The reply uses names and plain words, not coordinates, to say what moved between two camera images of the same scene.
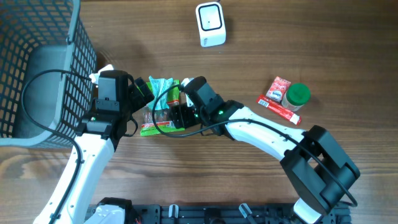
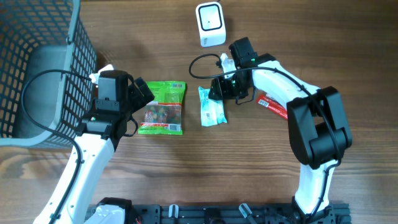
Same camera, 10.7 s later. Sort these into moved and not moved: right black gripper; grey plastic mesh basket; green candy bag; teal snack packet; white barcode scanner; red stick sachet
Moved: right black gripper; teal snack packet
Not moved: white barcode scanner; red stick sachet; grey plastic mesh basket; green candy bag
